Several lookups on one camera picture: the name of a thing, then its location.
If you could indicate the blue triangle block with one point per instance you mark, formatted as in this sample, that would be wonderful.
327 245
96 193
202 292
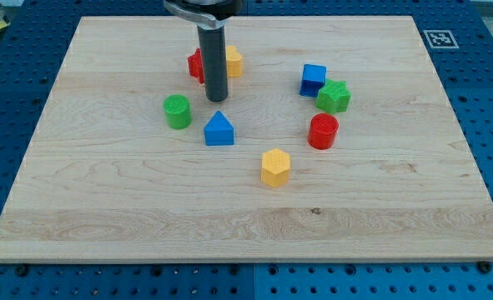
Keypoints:
219 131

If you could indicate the yellow hexagon block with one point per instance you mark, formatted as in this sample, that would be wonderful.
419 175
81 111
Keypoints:
275 167

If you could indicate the green star block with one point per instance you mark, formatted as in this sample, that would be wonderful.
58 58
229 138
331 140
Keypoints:
333 97

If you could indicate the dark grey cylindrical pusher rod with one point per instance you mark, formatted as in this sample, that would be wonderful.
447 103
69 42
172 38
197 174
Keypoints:
212 48

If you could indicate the blue cube block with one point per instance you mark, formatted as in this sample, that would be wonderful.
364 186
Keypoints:
313 79

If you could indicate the green cylinder block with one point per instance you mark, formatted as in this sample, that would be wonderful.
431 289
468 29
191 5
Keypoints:
177 111

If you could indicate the red star block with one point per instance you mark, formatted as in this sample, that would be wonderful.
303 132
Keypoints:
196 66

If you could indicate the white fiducial marker tag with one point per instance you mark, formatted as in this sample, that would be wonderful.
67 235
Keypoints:
440 39

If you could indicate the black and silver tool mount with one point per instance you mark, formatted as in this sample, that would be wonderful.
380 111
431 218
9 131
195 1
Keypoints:
206 14

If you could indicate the light wooden board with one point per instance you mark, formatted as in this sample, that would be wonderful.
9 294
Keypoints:
106 180

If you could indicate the yellow heart block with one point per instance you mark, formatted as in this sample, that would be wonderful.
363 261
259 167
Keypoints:
234 62

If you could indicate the red cylinder block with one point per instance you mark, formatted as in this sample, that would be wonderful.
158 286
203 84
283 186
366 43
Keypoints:
322 131

